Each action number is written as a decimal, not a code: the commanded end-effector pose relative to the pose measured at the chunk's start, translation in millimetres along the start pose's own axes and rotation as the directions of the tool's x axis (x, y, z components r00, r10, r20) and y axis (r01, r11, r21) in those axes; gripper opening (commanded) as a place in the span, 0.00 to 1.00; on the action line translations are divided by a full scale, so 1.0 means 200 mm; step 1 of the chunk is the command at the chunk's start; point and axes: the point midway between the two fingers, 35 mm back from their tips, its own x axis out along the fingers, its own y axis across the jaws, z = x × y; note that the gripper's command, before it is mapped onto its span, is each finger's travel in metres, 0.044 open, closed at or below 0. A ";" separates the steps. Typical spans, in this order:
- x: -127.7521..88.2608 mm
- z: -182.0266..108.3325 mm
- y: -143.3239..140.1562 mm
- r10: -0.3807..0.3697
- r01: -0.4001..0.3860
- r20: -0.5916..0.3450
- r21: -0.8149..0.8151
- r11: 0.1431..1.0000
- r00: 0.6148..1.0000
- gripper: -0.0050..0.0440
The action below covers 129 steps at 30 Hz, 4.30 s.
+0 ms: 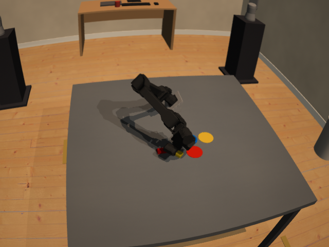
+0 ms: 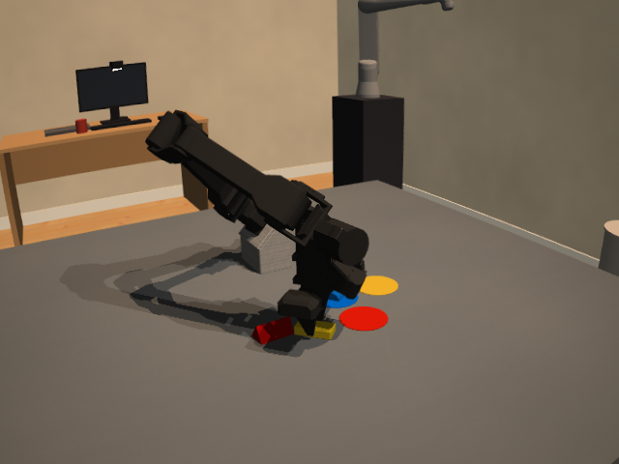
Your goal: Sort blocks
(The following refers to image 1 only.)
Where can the orange circle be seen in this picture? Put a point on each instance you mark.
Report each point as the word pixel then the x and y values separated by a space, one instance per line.
pixel 205 137

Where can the red circle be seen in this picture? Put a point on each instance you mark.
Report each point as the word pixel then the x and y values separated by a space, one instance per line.
pixel 195 152

